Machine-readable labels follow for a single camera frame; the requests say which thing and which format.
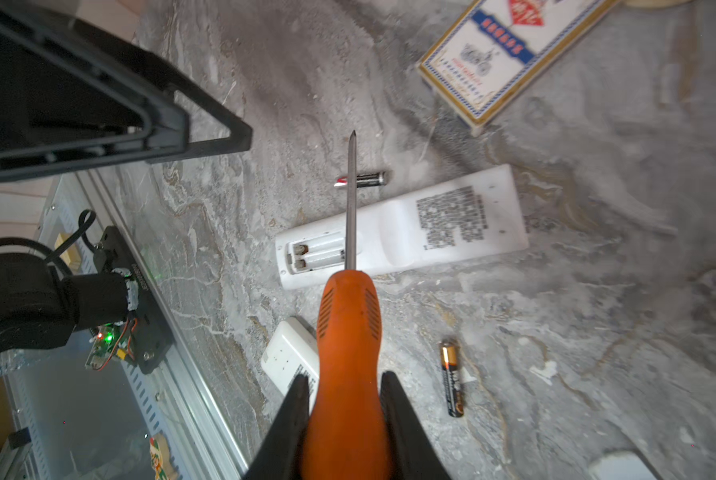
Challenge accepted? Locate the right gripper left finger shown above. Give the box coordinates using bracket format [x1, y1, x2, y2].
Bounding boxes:
[243, 374, 310, 480]

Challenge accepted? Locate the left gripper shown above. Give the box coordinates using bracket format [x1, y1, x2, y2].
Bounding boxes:
[0, 0, 254, 184]

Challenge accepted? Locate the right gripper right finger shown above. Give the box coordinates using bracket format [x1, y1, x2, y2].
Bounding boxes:
[380, 371, 450, 480]

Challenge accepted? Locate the orange black screwdriver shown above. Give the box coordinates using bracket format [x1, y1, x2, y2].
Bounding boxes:
[300, 133, 393, 479]

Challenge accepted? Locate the white air conditioner remote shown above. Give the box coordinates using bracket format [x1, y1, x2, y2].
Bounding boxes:
[261, 317, 319, 410]

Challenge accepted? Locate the white battery cover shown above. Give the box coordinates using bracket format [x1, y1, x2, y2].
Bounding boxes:
[588, 450, 659, 480]

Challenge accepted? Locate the white TV remote control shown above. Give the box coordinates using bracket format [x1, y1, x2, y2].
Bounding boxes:
[274, 165, 529, 290]

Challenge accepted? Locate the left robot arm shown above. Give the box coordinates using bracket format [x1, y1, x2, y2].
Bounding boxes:
[0, 1, 253, 372]

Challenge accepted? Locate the colourful clown figurine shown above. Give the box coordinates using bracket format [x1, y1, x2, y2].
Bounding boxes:
[149, 433, 179, 480]

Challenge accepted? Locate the playing card box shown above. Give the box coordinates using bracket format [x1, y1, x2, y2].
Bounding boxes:
[417, 0, 617, 137]

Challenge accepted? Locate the round wooden coaster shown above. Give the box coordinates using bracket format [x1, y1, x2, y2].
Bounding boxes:
[623, 0, 692, 10]

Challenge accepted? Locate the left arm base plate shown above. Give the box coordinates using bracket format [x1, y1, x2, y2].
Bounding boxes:
[93, 226, 174, 375]

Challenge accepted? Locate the aluminium mounting rail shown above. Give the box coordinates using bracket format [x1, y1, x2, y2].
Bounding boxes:
[44, 171, 247, 479]

